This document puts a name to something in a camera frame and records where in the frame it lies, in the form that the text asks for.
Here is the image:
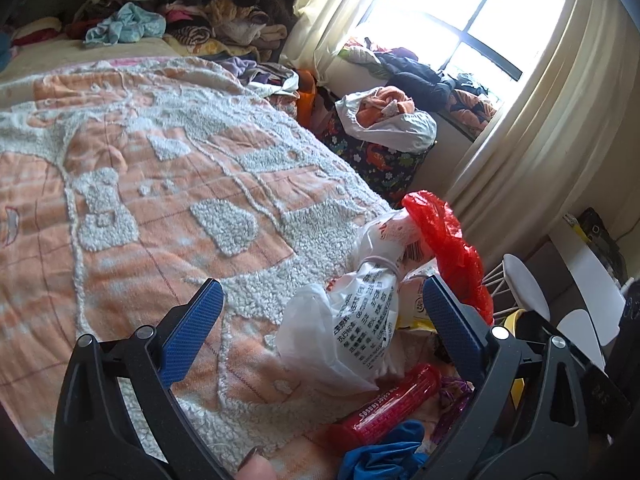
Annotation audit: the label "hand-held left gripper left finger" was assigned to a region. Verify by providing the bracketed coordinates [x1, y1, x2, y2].
[52, 279, 236, 480]

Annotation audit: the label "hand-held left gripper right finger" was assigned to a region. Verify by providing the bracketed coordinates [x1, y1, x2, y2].
[405, 275, 590, 480]

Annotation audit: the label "yellow and white snack packet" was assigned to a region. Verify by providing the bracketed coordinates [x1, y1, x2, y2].
[396, 274, 442, 335]

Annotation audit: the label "yellow rimmed bin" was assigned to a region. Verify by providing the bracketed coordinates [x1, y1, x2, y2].
[501, 309, 527, 402]

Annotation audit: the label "purple wrapper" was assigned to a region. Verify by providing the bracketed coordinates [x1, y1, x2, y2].
[431, 376, 477, 443]

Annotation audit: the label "red plastic bag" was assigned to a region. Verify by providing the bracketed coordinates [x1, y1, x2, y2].
[401, 190, 496, 327]

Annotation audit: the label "white printed plastic bag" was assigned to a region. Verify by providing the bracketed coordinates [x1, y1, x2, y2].
[275, 207, 442, 397]

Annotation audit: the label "red plastic tube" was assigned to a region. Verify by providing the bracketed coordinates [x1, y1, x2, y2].
[331, 363, 443, 448]

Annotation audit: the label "person's left hand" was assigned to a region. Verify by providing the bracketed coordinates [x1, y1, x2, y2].
[235, 447, 277, 480]

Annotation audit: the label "white chair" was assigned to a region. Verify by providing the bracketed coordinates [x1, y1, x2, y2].
[554, 306, 624, 372]

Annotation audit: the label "white round stool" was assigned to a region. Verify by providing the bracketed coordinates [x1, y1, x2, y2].
[481, 253, 552, 325]

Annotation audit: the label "orange and white tufted blanket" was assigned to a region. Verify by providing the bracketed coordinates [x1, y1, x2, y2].
[0, 57, 436, 480]

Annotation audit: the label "white desk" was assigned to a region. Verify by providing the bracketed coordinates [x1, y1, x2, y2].
[546, 219, 629, 322]

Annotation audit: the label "dark bag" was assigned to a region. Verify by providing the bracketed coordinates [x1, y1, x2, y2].
[574, 206, 629, 282]

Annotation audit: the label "dinosaur print laundry basket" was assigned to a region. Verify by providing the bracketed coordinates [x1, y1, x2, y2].
[319, 110, 432, 207]

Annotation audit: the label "white plastic bag with laundry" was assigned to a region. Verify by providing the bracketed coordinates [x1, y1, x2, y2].
[334, 87, 439, 154]

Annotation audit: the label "cream curtain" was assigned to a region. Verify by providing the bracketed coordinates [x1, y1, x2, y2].
[279, 0, 418, 75]
[442, 0, 640, 233]

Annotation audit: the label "orange towel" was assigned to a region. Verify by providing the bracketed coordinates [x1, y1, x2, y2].
[357, 86, 415, 127]

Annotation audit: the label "clothes on window sill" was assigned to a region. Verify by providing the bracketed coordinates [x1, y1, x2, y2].
[340, 36, 501, 128]

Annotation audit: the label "orange bag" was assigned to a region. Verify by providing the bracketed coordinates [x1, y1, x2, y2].
[296, 69, 322, 127]

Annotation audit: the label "purple cloth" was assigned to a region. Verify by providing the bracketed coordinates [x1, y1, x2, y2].
[219, 55, 301, 97]

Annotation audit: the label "black framed window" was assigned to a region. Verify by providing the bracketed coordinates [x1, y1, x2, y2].
[345, 0, 568, 83]

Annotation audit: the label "beige bed sheet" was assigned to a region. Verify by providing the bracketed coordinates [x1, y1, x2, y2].
[0, 34, 183, 83]

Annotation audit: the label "light blue cloth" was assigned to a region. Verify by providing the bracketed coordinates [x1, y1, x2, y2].
[84, 2, 167, 47]

